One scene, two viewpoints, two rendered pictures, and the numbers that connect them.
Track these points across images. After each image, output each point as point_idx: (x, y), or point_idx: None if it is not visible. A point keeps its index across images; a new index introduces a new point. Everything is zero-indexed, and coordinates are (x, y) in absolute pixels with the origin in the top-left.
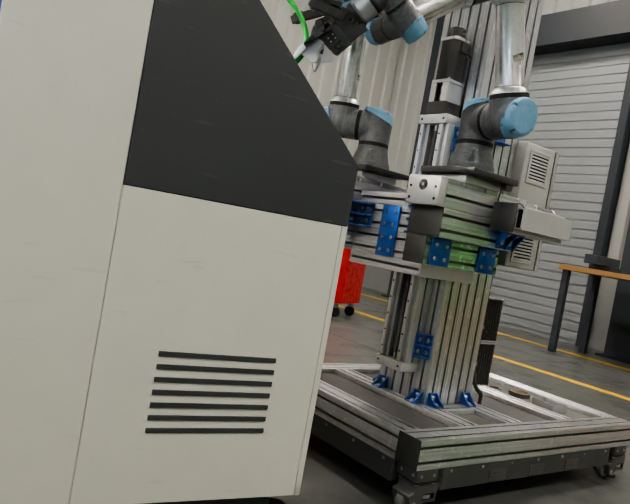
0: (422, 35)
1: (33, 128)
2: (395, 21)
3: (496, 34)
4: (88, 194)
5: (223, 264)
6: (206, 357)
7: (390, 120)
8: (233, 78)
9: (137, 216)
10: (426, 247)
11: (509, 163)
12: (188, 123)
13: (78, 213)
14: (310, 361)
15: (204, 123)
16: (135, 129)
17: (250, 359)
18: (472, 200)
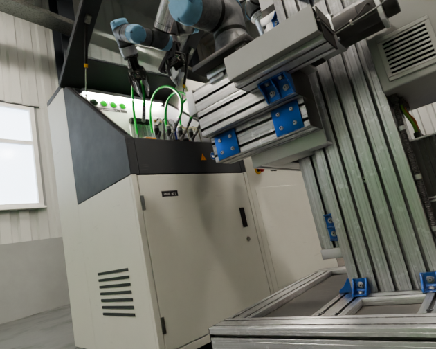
0: (131, 34)
1: (63, 199)
2: (128, 42)
3: None
4: (73, 214)
5: (102, 223)
6: (108, 273)
7: None
8: (85, 139)
9: (82, 215)
10: (213, 148)
11: None
12: (82, 168)
13: (73, 222)
14: (140, 266)
15: (84, 165)
16: (75, 182)
17: (119, 270)
18: (221, 86)
